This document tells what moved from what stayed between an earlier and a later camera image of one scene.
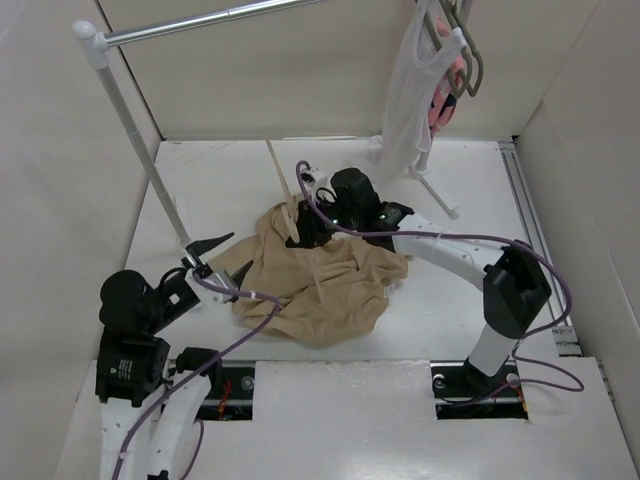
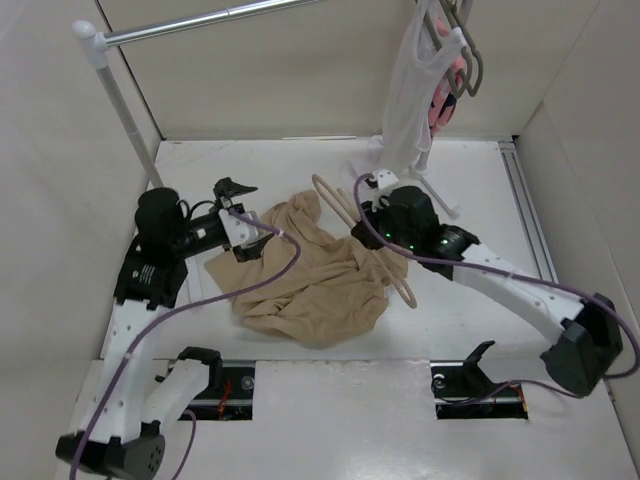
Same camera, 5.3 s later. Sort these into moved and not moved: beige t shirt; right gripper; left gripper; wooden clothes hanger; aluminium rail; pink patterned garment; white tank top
Moved: wooden clothes hanger; right gripper; left gripper
Not moved: pink patterned garment; aluminium rail; white tank top; beige t shirt
